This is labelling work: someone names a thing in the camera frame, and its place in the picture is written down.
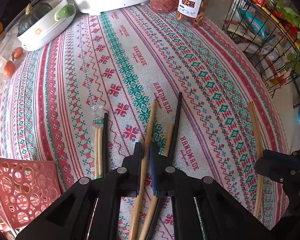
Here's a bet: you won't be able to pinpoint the black wire vegetable rack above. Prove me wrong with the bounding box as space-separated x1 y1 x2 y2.
223 0 300 96

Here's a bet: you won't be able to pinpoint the pink perforated plastic basket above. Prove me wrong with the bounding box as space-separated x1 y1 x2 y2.
0 158 61 230

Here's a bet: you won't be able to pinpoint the white bowl green handle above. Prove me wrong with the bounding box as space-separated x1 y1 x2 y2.
17 0 76 51

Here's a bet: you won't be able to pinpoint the green leafy vegetables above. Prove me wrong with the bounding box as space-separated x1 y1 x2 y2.
274 0 300 75

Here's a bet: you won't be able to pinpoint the glass jar with wooden lid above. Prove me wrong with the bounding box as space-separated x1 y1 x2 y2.
0 23 27 80

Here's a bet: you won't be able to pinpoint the wooden chopstick of two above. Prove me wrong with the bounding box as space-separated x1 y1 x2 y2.
128 101 157 240
139 124 174 239

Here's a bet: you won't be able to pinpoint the black chopstick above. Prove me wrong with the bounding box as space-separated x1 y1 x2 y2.
146 92 183 240

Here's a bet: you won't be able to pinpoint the wrapped disposable chopsticks packet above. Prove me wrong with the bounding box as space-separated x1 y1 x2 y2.
91 105 104 178

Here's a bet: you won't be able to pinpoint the dark green pumpkin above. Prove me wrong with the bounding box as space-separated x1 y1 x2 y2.
17 2 52 36

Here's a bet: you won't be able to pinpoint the striped patterned tablecloth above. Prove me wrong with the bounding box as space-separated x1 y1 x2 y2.
0 5 288 211

